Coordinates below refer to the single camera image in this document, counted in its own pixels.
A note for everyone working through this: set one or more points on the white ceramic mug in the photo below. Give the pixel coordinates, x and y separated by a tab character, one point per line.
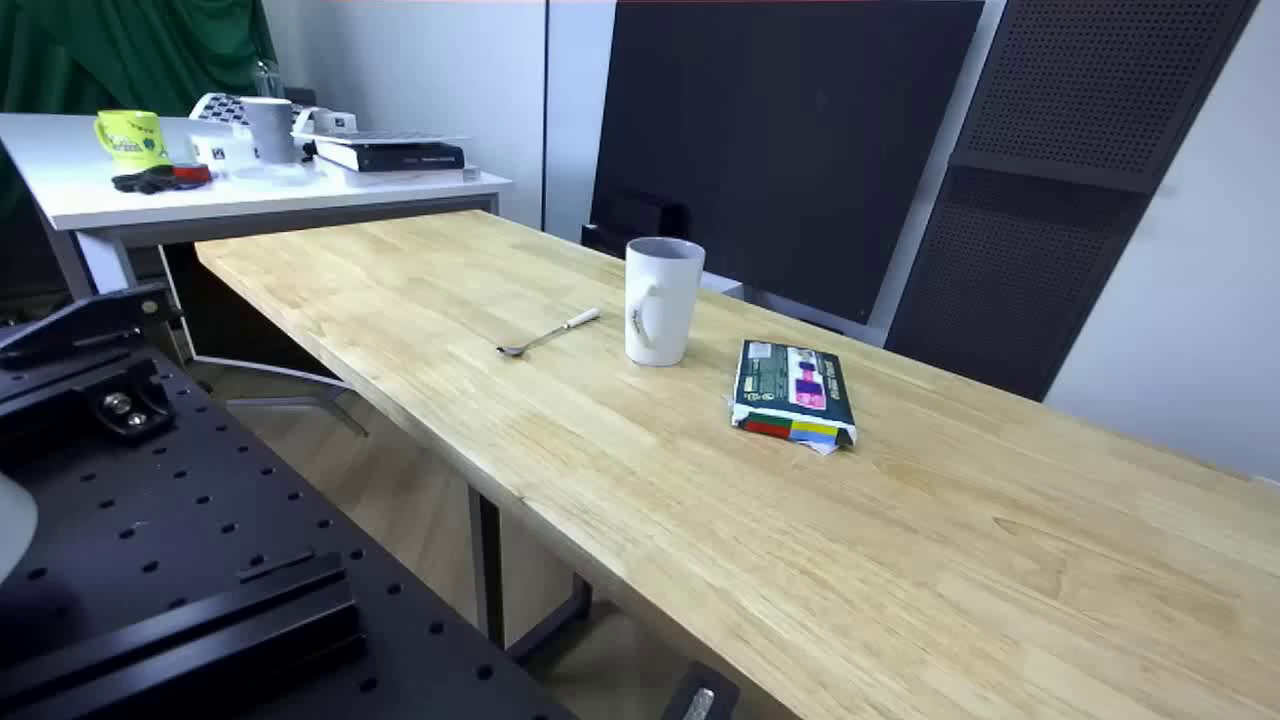
670	312

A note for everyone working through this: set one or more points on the silver metal spoon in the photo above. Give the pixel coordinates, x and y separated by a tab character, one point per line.
546	336

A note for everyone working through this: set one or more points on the yellow green mug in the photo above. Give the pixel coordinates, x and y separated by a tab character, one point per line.
128	136

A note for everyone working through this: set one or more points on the colourful printed cardboard box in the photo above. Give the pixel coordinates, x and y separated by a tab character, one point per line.
792	389

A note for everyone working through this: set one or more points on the black metal table leg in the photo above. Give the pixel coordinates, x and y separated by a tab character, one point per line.
490	564

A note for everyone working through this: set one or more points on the black flat book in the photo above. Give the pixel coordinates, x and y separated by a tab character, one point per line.
390	154

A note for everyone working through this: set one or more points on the small white box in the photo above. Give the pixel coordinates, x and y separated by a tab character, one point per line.
324	123

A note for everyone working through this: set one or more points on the white cup with grey print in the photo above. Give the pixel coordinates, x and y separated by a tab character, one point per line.
274	131

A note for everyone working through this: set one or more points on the dark perforated cabinet panel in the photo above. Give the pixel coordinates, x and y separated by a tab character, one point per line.
1054	202

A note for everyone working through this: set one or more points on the white checkered patterned object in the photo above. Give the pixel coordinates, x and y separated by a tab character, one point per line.
214	123

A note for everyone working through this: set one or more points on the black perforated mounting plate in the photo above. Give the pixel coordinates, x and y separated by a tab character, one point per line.
173	534

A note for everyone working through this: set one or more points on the black and red hand tool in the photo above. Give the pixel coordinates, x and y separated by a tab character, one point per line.
162	179

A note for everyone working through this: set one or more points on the white desk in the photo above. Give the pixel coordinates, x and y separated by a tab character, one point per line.
65	180

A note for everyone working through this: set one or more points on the green curtain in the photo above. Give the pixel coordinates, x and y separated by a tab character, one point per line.
122	51

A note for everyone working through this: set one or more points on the black partition panel silver frame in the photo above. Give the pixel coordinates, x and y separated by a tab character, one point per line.
785	134

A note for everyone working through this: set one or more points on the black clamp bracket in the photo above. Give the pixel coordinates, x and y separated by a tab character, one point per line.
80	321

